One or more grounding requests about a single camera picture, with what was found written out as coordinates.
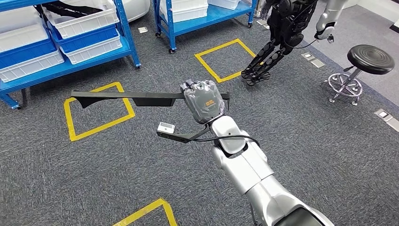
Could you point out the black and silver humanoid robot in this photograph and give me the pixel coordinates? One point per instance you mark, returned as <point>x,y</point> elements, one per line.
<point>286,28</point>

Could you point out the black part inside bin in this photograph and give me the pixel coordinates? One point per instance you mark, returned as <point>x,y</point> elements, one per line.
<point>71,9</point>

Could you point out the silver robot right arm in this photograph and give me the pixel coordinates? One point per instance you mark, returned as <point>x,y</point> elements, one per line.
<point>252,174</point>

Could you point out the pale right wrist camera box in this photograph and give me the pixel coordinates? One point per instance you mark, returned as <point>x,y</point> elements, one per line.
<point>165,128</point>

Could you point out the black round swivel stool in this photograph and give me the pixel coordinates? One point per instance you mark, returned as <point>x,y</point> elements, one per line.
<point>371,59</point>

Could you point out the floor outlet box with socket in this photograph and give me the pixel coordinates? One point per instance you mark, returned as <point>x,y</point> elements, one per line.
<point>383,114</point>
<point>308,56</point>

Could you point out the blue steel shelf rack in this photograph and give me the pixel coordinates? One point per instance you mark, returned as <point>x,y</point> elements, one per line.
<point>78,67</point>
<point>202,21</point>

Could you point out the plain floor outlet lid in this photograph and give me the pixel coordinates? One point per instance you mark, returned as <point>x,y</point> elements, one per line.
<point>394,124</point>
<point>318,63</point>

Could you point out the black plastic plate part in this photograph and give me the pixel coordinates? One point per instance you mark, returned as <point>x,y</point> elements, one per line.
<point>124,94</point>

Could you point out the blue plastic bin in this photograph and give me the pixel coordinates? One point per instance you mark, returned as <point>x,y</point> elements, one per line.
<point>28,54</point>
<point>84,39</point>

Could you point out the white plastic bin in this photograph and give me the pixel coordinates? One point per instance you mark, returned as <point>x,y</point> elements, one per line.
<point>21,34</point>
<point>187,15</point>
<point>224,3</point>
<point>87,22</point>
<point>31,67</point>
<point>93,50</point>
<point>187,3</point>

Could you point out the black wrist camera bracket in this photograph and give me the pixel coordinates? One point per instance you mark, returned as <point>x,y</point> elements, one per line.
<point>184,138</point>

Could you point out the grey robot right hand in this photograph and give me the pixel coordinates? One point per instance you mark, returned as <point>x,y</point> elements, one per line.
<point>204,103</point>

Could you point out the shiny metal cylinder bin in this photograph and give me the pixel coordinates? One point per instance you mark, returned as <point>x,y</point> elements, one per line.
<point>260,9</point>

